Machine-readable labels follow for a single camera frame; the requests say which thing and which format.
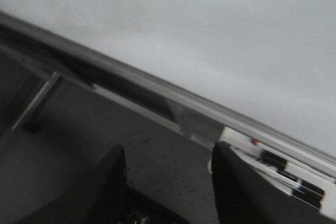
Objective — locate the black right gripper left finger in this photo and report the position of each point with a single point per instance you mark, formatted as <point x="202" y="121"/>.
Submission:
<point x="97" y="197"/>

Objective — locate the dark cabinet with shelf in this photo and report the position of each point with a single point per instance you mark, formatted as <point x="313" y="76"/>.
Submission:
<point x="27" y="79"/>

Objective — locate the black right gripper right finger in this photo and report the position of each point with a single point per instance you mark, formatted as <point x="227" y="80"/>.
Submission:
<point x="243" y="196"/>

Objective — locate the red capped marker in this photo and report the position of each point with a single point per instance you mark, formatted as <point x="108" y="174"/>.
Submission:
<point x="264" y="147"/>

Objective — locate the white whiteboard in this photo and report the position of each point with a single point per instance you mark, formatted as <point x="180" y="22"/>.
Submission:
<point x="263" y="67"/>

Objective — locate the white marker tray box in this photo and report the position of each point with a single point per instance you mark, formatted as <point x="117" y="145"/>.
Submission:
<point x="248" y="153"/>

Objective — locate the black capped marker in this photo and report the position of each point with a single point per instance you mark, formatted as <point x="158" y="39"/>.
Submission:
<point x="304" y="190"/>

